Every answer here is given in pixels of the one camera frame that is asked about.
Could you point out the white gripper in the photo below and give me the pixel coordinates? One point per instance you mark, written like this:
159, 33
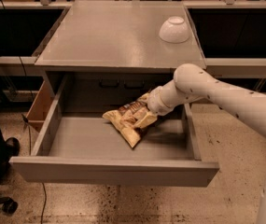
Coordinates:
155, 102

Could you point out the brown chip bag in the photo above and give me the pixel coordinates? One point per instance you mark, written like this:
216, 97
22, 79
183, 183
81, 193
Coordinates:
123, 120

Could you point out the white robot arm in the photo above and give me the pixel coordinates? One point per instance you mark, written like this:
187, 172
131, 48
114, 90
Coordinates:
191, 82

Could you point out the grey cabinet with counter top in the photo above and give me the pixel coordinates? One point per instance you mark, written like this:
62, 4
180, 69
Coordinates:
118, 40

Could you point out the open grey top drawer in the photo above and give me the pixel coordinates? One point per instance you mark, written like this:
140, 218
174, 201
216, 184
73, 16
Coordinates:
76, 145

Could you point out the white upside-down bowl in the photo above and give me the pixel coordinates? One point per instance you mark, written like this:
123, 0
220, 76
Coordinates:
174, 30

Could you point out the wooden side panel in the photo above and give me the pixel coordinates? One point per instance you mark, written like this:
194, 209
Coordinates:
40, 107

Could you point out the black shoe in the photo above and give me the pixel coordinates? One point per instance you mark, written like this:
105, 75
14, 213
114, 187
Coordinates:
9, 148

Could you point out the black office chair base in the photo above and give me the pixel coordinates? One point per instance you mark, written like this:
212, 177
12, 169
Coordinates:
9, 206

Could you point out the right black drawer handle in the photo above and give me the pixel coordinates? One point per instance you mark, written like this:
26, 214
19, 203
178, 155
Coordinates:
134, 84

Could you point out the black drawer handle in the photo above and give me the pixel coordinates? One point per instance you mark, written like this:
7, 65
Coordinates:
134, 84
108, 83

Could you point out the left black drawer handle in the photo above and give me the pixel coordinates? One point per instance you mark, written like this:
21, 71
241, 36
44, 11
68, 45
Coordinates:
108, 83

